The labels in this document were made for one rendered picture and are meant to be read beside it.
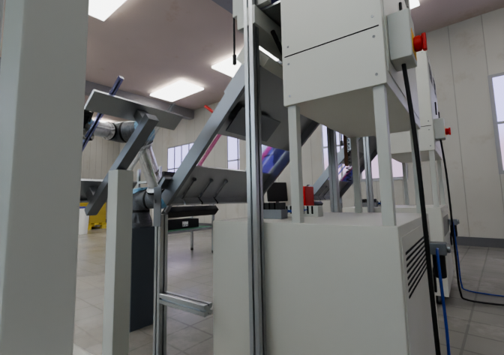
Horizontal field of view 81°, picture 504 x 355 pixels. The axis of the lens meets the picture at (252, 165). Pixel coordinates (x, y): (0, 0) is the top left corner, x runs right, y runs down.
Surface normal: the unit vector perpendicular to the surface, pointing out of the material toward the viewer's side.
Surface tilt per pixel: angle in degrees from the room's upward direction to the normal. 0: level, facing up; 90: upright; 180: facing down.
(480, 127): 90
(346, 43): 90
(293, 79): 90
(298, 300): 90
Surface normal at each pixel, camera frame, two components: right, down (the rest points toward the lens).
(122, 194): 0.83, -0.08
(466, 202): -0.65, -0.07
